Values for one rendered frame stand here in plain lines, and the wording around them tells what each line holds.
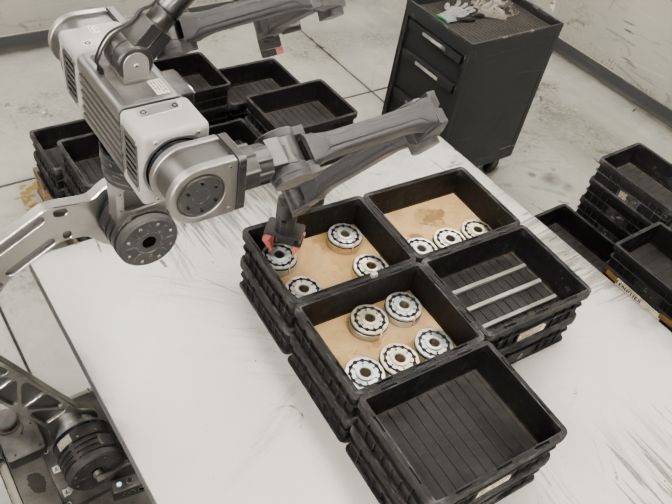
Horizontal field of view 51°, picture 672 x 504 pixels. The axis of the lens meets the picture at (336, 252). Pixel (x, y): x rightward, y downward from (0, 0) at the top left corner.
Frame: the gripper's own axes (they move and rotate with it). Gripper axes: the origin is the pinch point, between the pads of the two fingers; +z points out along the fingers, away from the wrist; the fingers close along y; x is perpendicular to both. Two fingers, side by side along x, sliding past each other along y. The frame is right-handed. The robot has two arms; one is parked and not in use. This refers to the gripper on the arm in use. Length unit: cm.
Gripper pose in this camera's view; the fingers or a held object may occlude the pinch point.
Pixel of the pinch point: (282, 251)
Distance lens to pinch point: 196.1
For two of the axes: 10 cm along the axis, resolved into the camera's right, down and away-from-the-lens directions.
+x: -2.0, 6.8, -7.1
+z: -1.4, 7.0, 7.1
